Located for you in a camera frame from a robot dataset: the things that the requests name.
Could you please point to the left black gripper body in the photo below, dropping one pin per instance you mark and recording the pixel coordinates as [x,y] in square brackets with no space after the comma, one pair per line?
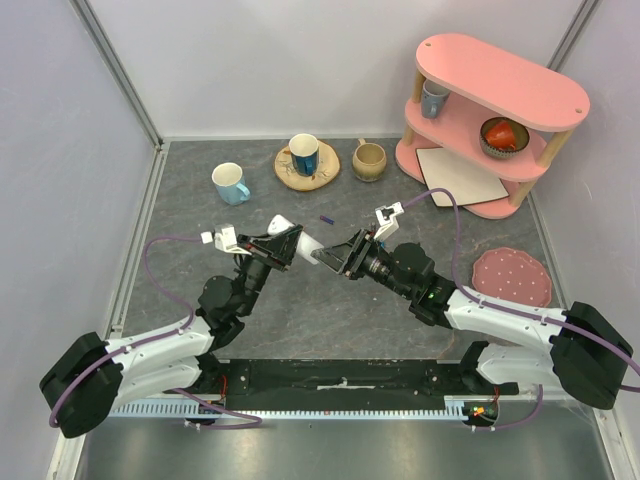
[261,251]

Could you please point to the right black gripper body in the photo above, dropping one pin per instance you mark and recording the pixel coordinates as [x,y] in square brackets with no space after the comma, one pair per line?
[356,255]

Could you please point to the white remote control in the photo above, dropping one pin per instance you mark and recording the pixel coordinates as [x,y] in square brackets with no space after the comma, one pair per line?
[306,244]

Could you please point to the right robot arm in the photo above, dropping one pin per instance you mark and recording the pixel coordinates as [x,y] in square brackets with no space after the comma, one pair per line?
[576,350]

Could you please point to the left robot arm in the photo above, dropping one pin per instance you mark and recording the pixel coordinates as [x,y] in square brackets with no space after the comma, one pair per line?
[95,376]

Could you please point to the light blue mug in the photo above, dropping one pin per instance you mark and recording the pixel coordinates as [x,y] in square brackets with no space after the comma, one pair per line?
[229,181]

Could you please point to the beige floral plate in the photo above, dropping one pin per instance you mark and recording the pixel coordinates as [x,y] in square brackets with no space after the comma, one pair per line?
[328,167]

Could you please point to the dark blue mug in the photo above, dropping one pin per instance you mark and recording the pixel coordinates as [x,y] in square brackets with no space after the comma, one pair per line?
[304,151]

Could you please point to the beige ceramic mug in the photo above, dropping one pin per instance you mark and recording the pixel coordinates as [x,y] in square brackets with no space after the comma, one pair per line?
[369,161]

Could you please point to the white square board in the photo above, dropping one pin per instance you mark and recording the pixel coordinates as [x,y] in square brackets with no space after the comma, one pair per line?
[468,183]

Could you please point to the pink dotted plate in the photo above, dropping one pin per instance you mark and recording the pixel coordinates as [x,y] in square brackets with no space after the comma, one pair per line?
[513,275]

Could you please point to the grey-blue mug on shelf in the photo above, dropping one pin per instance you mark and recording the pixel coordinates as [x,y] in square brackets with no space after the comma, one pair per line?
[433,98]

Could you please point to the grey patterned bowl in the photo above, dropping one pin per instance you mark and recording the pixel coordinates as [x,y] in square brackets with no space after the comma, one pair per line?
[522,139]

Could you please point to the pink three-tier shelf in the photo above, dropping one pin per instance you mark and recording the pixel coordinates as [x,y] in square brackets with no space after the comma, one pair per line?
[486,81]

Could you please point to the orange cup in bowl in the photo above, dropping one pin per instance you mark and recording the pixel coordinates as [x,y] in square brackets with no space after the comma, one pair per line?
[501,136]

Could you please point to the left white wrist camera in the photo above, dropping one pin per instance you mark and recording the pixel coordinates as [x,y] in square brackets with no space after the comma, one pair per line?
[223,238]

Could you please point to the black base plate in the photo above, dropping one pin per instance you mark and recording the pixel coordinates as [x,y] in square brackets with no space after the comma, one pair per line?
[263,383]

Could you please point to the grey cable duct rail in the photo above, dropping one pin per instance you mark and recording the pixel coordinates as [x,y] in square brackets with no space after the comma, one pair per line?
[193,411]

